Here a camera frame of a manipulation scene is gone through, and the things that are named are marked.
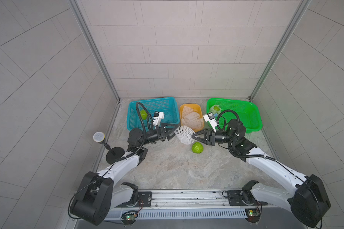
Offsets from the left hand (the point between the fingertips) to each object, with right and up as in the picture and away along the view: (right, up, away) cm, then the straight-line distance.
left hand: (178, 133), depth 66 cm
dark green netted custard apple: (+11, -12, +17) cm, 23 cm away
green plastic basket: (+52, +10, +40) cm, 66 cm away
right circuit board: (+36, -40, +2) cm, 54 cm away
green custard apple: (+27, +12, +36) cm, 47 cm away
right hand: (+8, -3, -1) cm, 8 cm away
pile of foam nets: (+8, +5, +31) cm, 32 cm away
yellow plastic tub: (+14, +12, +42) cm, 45 cm away
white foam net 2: (+23, +11, +35) cm, 44 cm away
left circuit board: (-23, -38, -2) cm, 44 cm away
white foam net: (+3, 0, -3) cm, 4 cm away
